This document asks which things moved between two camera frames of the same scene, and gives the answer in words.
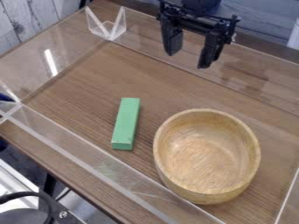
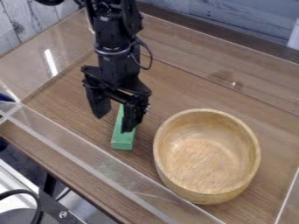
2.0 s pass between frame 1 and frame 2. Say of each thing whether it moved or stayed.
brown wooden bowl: stayed
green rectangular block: stayed
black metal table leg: stayed
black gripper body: moved
